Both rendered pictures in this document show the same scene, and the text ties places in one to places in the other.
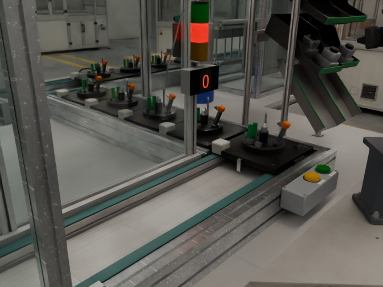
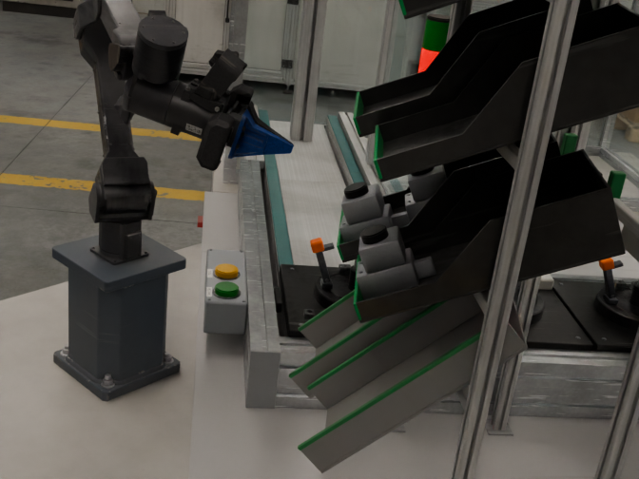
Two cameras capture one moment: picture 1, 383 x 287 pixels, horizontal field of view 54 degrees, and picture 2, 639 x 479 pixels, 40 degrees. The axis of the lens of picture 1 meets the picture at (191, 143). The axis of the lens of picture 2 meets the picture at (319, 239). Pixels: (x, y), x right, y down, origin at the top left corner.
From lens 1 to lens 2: 2.31 m
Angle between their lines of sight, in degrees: 113
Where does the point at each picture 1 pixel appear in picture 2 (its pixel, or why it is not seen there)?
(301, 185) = (226, 259)
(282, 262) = (190, 262)
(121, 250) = (300, 196)
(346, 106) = (354, 448)
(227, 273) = (224, 240)
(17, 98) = not seen: outside the picture
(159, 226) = (307, 216)
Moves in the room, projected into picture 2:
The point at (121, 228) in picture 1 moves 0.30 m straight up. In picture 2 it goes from (332, 206) to (348, 77)
